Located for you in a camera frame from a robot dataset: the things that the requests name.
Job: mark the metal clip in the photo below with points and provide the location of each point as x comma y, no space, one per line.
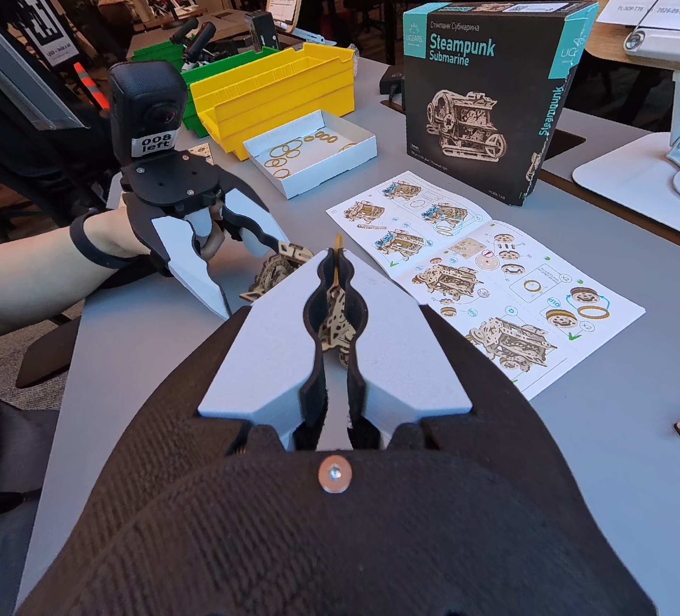
640,41

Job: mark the person's left hand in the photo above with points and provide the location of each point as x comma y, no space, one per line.
125,233

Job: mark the wooden clipboard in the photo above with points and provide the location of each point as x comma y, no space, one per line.
605,42

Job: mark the yellow plastic bin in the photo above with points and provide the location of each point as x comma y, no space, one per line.
297,95

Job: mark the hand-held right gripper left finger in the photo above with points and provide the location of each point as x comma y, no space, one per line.
265,361

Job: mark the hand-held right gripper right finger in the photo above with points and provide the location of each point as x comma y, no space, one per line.
409,361

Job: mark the printed tag sign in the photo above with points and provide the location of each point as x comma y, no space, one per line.
37,16

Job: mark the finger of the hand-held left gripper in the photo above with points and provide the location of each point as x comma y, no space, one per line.
260,217
186,260

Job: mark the black model kit box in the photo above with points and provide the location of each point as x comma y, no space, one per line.
467,159

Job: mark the wooden mechanical model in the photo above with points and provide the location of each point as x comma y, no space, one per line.
276,271

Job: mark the illustrated instruction booklet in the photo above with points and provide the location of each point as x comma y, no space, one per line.
478,265

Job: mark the black rectangular device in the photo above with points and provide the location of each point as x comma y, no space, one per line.
263,32

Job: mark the yellow rubber band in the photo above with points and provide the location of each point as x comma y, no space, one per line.
338,241

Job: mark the group of loose rubber bands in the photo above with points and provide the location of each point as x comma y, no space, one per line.
325,137

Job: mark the person's left forearm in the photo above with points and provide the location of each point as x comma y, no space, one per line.
37,281

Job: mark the green plastic bin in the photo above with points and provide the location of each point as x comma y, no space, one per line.
223,63

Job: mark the orange striped pole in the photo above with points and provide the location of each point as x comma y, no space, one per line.
90,85

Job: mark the white cardboard tray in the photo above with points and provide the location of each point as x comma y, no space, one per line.
340,170

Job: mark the black power adapter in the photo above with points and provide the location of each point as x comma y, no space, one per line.
392,80

